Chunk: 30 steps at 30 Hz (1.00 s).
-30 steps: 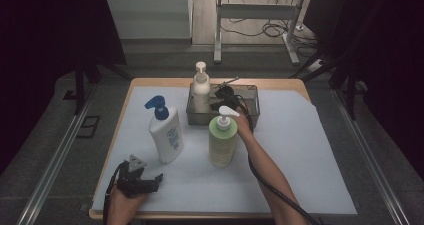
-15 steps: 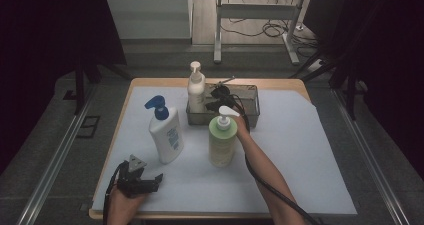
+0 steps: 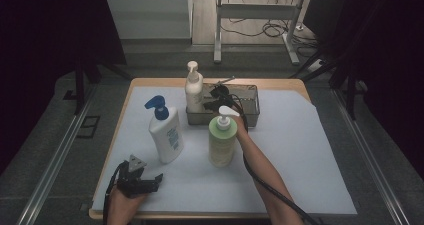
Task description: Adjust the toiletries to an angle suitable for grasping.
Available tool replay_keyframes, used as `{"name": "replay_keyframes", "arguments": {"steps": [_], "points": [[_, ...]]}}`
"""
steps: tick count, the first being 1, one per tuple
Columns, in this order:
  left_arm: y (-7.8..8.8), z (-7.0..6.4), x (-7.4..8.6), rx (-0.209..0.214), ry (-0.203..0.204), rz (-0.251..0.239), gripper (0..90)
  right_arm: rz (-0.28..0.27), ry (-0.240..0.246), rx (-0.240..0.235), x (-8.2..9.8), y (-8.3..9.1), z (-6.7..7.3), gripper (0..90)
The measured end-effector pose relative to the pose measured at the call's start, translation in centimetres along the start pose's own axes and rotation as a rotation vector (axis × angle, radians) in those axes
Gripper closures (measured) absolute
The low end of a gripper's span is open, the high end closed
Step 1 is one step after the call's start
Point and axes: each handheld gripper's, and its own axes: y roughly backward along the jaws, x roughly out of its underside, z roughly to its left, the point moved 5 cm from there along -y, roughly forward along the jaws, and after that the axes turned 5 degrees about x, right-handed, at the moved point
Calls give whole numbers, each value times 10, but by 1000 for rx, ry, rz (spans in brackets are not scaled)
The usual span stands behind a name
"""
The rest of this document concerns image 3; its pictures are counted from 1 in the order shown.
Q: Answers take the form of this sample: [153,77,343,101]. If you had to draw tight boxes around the black floor cables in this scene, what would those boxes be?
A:
[219,0,320,50]

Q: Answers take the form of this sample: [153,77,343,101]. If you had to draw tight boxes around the green bottle with white pump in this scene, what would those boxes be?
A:
[208,105,241,168]

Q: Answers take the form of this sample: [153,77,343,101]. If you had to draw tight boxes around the left hand-held gripper cable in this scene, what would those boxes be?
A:
[102,161,129,225]

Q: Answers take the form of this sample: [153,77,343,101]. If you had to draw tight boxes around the dark curtain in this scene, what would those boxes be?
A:
[0,0,128,174]
[344,0,424,171]

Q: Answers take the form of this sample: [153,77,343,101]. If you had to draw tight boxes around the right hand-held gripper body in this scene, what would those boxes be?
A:
[214,76,249,128]

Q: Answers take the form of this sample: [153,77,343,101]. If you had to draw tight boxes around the person's right hand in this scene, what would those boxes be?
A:
[233,114,250,138]

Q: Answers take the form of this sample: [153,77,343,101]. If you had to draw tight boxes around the aluminium floor rail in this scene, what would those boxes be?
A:
[16,84,98,225]
[332,88,412,225]

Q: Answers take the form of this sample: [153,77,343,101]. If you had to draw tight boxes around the white bottle with blue pump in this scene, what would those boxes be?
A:
[144,95,185,165]

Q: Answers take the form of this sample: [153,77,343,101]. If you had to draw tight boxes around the cream pump bottle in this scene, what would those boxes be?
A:
[184,60,205,115]

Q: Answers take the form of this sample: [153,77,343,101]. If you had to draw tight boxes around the white metal desk frame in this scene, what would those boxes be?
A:
[213,0,301,66]

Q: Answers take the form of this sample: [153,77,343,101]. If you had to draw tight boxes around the white power strip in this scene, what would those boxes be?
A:
[307,58,327,74]

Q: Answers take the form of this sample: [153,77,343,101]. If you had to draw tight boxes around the person's left hand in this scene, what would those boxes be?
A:
[106,185,148,225]

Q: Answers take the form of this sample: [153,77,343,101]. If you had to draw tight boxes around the grey metal tray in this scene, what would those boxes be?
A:
[185,83,261,129]

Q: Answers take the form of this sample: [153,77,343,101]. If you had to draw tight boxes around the black metal stand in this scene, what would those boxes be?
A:
[288,0,384,121]
[73,54,133,116]

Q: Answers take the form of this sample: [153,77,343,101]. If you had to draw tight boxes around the white cabinet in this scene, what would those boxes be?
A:
[104,0,194,41]

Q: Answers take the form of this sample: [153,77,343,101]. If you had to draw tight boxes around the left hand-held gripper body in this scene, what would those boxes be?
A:
[115,154,154,200]

